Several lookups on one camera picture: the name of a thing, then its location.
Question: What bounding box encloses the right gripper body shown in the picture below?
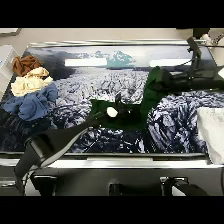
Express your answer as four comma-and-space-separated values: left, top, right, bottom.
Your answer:
156, 67, 175, 92

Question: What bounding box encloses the blue garment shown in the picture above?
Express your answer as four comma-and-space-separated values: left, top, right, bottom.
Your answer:
2, 82, 60, 122

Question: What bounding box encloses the dark green garment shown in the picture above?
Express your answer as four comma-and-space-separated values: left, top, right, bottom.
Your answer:
89, 65, 168, 132

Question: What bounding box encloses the brown garment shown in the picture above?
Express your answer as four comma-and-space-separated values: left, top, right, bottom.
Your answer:
11, 54, 44, 77

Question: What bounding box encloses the silver frame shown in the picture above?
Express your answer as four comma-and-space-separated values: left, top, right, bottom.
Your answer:
0, 39, 224, 197

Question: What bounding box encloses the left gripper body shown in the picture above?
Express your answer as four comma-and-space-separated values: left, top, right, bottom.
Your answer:
116, 100, 135, 118

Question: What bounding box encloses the white garment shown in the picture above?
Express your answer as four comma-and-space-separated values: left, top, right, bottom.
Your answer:
196, 106, 224, 166

